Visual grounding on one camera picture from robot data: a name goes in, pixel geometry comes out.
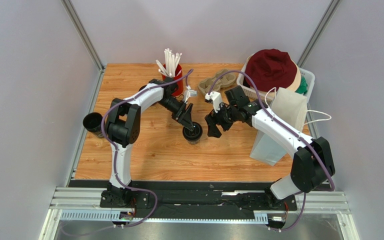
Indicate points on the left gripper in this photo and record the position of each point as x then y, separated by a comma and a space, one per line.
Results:
178, 116

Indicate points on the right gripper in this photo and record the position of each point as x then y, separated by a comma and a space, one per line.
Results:
221, 117

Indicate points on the brown translucent coffee cup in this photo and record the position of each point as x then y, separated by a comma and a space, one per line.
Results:
193, 139

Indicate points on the white paper bag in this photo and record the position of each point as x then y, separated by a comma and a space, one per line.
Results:
280, 126

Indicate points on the black coffee cup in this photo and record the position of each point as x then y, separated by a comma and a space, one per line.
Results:
92, 123

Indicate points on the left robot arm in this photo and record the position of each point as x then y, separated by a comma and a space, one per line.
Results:
123, 124

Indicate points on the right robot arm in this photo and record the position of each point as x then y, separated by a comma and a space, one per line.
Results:
312, 161

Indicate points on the stacked pulp cup carriers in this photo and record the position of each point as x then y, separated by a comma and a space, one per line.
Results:
226, 81

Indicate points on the stack of black lids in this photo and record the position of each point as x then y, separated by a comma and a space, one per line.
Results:
142, 88

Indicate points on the wrapped white straws bundle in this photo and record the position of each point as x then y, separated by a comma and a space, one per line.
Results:
172, 61

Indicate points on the maroon bucket hat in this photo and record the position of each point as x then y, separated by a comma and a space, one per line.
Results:
270, 68

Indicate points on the beige hat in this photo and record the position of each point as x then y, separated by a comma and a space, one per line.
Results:
296, 82

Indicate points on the green cloth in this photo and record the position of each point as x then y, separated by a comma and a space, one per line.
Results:
303, 87

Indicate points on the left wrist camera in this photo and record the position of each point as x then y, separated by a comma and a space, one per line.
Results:
188, 93

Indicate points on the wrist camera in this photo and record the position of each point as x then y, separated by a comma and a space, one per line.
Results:
215, 98
188, 93

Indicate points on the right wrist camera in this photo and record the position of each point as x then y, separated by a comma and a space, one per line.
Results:
215, 98

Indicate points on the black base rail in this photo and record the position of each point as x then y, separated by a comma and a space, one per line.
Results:
188, 200

